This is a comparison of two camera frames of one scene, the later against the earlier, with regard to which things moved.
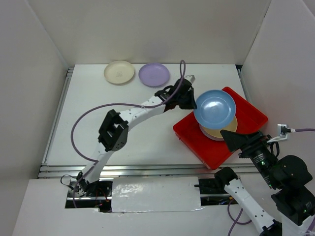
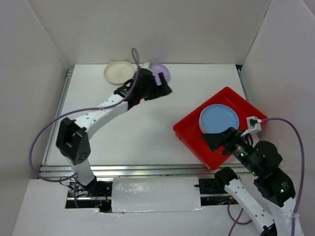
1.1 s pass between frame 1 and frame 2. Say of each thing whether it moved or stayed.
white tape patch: stayed
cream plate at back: stayed
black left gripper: moved
